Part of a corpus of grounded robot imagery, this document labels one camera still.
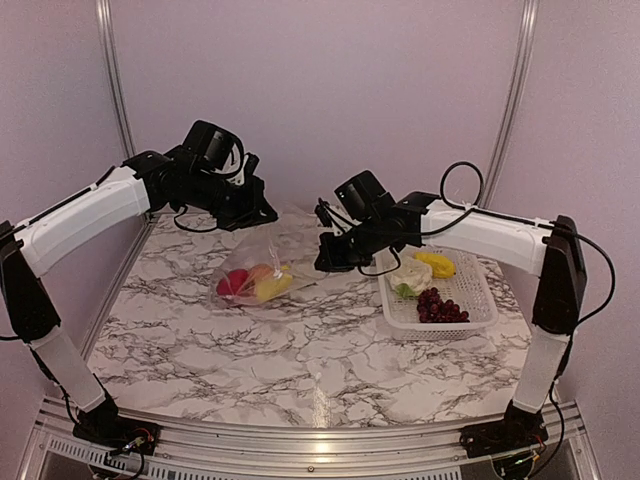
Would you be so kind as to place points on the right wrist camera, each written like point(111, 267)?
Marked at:
point(362, 197)

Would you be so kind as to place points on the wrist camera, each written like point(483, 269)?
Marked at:
point(217, 152)
point(362, 197)

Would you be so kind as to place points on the clear zip top bag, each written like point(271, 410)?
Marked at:
point(272, 260)

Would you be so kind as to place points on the red bell pepper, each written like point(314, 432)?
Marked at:
point(233, 283)

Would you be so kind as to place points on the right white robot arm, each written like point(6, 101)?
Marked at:
point(550, 251)

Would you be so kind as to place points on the right aluminium frame post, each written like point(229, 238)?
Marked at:
point(522, 59)

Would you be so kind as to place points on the purple grape bunch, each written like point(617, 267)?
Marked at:
point(432, 308)

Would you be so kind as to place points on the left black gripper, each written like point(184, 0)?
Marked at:
point(249, 214)

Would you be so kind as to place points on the white cauliflower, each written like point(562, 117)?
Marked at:
point(411, 278)

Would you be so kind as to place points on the white plastic basket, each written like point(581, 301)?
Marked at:
point(468, 288)

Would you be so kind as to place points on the left aluminium frame post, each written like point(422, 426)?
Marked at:
point(107, 39)

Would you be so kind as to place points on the aluminium frame post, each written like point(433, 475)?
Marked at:
point(107, 39)
point(522, 59)

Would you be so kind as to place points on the front aluminium rail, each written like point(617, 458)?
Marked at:
point(191, 449)

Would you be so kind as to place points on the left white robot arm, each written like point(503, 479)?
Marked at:
point(143, 184)

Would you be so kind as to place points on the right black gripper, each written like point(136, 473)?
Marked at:
point(332, 261)

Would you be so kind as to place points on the orange pumpkin toy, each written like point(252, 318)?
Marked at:
point(261, 272)

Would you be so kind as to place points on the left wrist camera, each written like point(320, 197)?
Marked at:
point(217, 152)

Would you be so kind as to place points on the yellow lemon toy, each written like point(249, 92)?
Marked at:
point(442, 267)

